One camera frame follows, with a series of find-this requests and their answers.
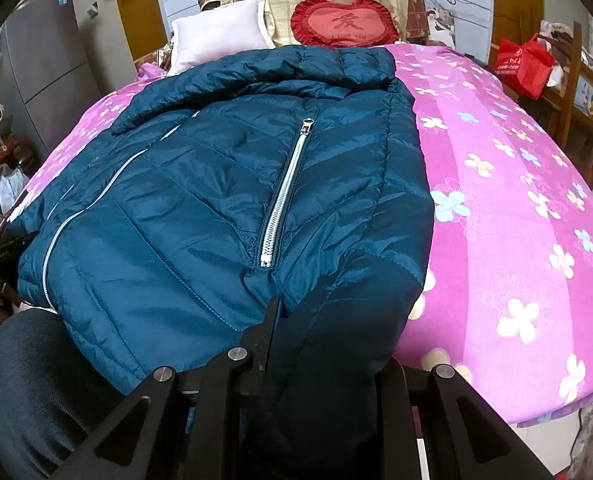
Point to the red shopping bag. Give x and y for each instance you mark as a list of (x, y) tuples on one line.
[(521, 67)]

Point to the person's dark trouser leg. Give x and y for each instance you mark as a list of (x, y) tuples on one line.
[(36, 400)]

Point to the grey refrigerator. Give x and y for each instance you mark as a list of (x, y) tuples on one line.
[(41, 70)]

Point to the white plastic bag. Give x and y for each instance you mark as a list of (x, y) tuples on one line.
[(11, 187)]

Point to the teal quilted zip jacket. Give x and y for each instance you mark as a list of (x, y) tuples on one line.
[(186, 185)]

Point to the red heart-shaped cushion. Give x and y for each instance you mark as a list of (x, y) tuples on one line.
[(346, 22)]

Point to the pink floral bed sheet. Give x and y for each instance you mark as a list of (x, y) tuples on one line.
[(501, 185)]

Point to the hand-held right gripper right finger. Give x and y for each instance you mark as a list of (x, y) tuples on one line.
[(394, 400)]

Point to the white pillow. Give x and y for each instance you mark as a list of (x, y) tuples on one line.
[(216, 35)]

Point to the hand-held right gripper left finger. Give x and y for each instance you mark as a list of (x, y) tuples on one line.
[(264, 340)]

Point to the wooden shelf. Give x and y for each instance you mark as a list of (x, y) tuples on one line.
[(569, 95)]

